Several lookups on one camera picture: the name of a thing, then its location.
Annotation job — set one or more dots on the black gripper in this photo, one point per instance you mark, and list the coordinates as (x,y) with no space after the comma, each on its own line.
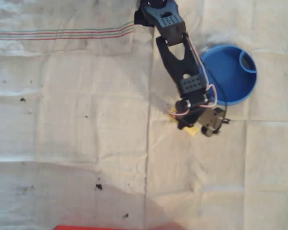
(187,120)

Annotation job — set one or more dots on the yellow rectangular block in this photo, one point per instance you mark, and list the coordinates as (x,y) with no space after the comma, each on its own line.
(192,131)

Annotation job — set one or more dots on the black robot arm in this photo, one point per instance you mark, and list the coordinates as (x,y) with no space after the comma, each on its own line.
(169,21)

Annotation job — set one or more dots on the blue plastic bowl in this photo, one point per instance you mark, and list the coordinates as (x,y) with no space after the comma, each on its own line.
(228,69)

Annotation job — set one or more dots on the white cloth with coloured stripes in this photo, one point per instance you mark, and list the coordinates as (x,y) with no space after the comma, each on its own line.
(74,131)

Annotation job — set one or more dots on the red flat object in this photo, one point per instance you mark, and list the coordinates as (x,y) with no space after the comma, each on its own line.
(110,227)

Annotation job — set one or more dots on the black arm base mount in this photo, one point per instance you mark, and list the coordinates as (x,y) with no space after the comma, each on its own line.
(140,20)

